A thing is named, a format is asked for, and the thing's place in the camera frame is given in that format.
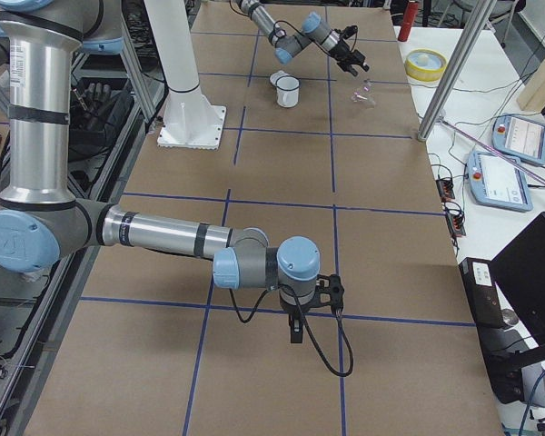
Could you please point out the red bottle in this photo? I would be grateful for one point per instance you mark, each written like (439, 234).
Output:
(408, 19)

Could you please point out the black box device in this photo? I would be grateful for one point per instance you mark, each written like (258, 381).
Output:
(482, 294)

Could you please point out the yellow tape roll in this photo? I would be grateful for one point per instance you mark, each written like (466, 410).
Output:
(424, 75)

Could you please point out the far teach pendant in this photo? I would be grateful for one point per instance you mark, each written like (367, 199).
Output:
(521, 137)

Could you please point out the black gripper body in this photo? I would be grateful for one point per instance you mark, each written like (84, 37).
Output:
(343, 51)
(294, 312)

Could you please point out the white enamel cup blue rim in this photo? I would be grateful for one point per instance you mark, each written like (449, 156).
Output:
(287, 88)

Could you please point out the clear glass funnel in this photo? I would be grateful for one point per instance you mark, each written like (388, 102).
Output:
(363, 95)

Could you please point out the teach pendant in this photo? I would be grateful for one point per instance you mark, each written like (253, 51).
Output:
(496, 183)
(521, 137)

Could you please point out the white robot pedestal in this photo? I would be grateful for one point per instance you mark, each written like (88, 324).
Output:
(189, 119)

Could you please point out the aluminium frame post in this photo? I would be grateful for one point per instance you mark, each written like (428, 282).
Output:
(469, 36)

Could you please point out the black monitor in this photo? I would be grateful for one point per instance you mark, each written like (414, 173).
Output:
(519, 271)

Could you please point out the near teach pendant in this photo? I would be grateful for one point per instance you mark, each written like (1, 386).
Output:
(496, 183)

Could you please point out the metal grabber stick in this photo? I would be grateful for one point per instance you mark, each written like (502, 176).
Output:
(495, 152)

